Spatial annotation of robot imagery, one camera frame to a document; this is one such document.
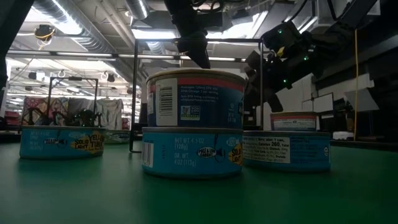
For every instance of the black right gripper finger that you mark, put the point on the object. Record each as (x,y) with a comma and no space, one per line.
(275,101)
(256,73)

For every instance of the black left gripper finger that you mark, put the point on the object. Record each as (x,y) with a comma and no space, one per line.
(197,53)

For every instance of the dark blue tuna can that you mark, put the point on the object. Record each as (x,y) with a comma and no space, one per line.
(202,105)
(293,123)

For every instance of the light blue tuna can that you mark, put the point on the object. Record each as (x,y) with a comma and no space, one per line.
(192,155)
(295,152)
(118,137)
(62,143)

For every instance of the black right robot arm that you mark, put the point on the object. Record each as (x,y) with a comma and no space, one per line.
(335,43)

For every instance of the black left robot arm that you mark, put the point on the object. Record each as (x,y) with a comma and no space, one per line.
(9,25)

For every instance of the whiteboard on black stand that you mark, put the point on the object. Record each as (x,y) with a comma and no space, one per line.
(323,102)

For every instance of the white box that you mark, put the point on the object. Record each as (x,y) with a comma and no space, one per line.
(342,135)

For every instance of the grey slanted panel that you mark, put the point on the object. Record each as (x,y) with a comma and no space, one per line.
(363,101)

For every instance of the white draped cloth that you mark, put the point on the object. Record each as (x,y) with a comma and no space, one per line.
(110,112)

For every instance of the black background robot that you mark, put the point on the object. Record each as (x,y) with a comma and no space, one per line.
(84,118)

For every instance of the colourful patterned cloth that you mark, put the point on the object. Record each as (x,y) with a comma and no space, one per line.
(37,107)

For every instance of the green table mat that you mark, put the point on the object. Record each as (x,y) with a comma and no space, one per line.
(93,193)

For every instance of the red storage bins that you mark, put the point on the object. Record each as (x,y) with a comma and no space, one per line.
(12,118)

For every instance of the small silver air duct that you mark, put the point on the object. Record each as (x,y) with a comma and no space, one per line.
(136,8)

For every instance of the black metal table frame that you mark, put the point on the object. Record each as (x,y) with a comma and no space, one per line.
(367,145)

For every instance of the large silver air duct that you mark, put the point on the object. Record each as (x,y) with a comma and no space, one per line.
(90,42)

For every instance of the long ceiling light rail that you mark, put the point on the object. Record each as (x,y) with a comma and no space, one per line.
(84,55)

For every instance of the black background metal frame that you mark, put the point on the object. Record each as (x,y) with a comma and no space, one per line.
(75,78)

